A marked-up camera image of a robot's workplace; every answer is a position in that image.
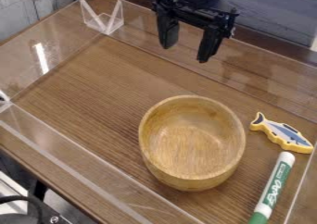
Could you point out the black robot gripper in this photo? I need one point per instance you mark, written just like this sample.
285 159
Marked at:
198 13

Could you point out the brown wooden bowl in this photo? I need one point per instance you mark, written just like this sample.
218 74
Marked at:
191 141

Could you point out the green Expo marker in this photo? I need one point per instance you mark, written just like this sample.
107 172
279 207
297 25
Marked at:
273 189

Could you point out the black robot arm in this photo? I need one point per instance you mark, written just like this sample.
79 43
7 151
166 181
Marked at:
210 15

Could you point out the yellow blue fish toy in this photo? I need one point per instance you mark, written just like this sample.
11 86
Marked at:
282 134

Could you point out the black table leg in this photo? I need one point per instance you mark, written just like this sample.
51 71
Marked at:
39 190

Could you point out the clear acrylic corner bracket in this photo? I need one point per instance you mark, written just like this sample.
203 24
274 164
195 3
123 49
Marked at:
105 23

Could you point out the clear acrylic tray wall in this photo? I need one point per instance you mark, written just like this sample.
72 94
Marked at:
75 90

